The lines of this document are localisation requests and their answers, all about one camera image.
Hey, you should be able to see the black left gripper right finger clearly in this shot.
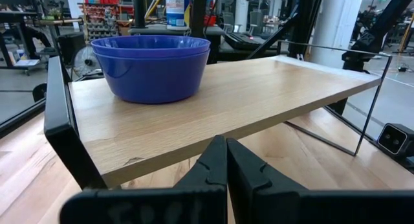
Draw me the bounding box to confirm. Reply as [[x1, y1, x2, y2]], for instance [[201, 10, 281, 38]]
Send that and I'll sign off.
[[226, 138, 414, 224]]

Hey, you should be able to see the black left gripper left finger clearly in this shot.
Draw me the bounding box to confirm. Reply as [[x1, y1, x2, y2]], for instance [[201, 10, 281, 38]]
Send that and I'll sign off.
[[60, 135, 228, 224]]

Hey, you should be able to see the blue plastic mini bowl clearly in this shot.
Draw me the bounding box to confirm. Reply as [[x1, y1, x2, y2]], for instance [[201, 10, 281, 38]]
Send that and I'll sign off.
[[91, 35, 212, 60], [93, 48, 211, 105]]

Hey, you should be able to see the black keyboard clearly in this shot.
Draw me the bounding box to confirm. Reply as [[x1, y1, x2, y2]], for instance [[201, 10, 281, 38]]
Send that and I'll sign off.
[[223, 32, 270, 51]]

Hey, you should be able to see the white floor fan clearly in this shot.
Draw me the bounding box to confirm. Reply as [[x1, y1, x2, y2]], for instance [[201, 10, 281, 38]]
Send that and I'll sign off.
[[72, 45, 105, 78]]

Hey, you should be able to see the black rounded object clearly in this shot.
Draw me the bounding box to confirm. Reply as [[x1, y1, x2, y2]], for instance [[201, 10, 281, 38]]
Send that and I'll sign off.
[[32, 82, 48, 103]]

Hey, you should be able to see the white round pillar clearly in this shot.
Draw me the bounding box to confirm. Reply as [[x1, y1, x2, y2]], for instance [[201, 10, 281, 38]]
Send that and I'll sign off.
[[309, 0, 365, 69]]

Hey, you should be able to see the blue white labelled canister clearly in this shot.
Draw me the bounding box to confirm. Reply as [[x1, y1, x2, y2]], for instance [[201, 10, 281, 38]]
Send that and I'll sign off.
[[164, 0, 191, 28]]

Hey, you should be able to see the black box speaker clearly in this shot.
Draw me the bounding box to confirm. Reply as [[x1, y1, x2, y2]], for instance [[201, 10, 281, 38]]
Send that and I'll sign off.
[[56, 32, 87, 65]]

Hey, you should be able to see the yellow diagonal pole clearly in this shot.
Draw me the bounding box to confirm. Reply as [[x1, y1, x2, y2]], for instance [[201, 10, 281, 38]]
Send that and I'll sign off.
[[144, 0, 165, 19]]

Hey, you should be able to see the red parts bin rack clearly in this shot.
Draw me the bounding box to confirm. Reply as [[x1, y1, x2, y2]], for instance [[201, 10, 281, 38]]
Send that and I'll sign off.
[[77, 0, 135, 42]]

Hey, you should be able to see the white paper sheet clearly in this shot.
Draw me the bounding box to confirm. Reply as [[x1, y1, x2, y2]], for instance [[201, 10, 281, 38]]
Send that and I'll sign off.
[[14, 58, 40, 68]]

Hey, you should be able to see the wooden workbench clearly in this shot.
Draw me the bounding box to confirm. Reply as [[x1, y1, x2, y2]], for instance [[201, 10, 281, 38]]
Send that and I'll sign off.
[[32, 17, 84, 52]]

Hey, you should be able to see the small green plant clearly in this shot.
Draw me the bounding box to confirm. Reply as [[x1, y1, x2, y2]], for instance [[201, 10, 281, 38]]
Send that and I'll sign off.
[[47, 6, 63, 20]]

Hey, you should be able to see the black desk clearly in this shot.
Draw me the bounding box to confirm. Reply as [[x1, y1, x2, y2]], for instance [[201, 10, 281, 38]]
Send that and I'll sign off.
[[0, 10, 52, 69]]

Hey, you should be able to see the wooden shelf riser black frame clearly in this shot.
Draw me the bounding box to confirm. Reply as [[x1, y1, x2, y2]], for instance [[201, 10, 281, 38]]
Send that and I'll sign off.
[[43, 39, 393, 190]]

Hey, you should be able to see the black table-level camera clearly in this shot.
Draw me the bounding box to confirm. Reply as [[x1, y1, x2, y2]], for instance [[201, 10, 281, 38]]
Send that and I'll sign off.
[[376, 122, 414, 159]]

